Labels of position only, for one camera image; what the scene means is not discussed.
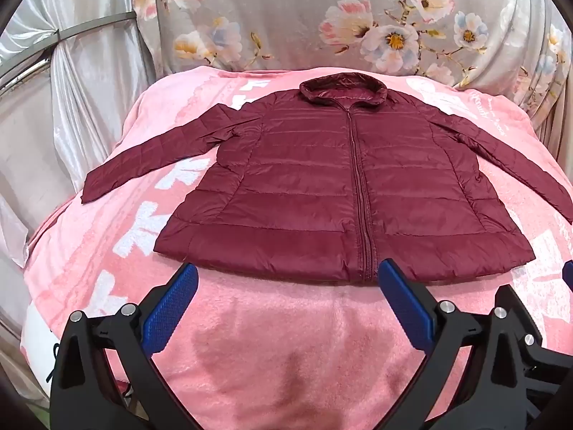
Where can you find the grey metal pole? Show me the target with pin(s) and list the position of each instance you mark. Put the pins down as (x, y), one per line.
(89, 27)

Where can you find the grey floral cloth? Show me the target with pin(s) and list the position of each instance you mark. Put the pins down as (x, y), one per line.
(291, 18)

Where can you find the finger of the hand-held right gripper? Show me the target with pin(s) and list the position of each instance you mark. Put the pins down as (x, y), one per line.
(569, 275)
(548, 376)

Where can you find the white satin curtain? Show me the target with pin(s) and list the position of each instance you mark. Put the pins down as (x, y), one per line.
(89, 98)

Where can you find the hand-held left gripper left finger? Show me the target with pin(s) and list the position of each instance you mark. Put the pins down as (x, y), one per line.
(177, 298)

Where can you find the pink fleece blanket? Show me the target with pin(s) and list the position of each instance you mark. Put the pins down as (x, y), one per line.
(286, 345)

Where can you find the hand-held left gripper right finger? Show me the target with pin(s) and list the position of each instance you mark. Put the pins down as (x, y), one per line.
(405, 300)

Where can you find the maroon puffer jacket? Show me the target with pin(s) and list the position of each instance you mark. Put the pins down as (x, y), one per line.
(291, 179)

